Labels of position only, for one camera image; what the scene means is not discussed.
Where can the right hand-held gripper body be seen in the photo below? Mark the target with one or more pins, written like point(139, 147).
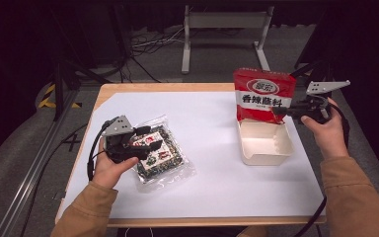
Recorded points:
point(316, 108)

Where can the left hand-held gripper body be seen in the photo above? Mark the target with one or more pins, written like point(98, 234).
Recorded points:
point(116, 126)

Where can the clear bag of mixed beans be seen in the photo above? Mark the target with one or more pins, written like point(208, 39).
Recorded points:
point(164, 161)

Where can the red seasoning packet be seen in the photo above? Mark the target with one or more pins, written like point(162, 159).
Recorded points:
point(260, 95)

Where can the cream lunch box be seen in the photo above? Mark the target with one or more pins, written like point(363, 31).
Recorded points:
point(263, 144)

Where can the person's right hand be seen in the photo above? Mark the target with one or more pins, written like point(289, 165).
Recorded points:
point(329, 138)

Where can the person's left hand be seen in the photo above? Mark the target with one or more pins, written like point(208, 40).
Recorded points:
point(108, 171)

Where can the black metal stand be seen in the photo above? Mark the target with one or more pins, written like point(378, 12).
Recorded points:
point(59, 85)
point(309, 67)

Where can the white table mat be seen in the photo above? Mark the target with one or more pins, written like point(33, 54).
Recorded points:
point(210, 148)

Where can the yellow and black striped tape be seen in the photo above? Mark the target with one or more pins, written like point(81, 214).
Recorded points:
point(46, 98)

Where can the white metal stand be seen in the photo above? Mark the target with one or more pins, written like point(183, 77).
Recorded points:
point(227, 19)

